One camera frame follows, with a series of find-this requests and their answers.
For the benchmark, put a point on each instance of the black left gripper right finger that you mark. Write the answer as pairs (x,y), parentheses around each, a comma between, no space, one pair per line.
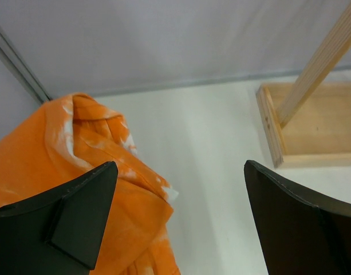
(301,231)

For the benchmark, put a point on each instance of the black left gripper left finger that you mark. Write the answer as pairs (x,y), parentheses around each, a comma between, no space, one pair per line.
(58,231)

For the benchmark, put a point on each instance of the orange white trousers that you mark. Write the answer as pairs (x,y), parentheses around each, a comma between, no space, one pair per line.
(69,136)

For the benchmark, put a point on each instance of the wooden clothes rack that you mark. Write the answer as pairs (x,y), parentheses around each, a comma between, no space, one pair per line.
(308,123)

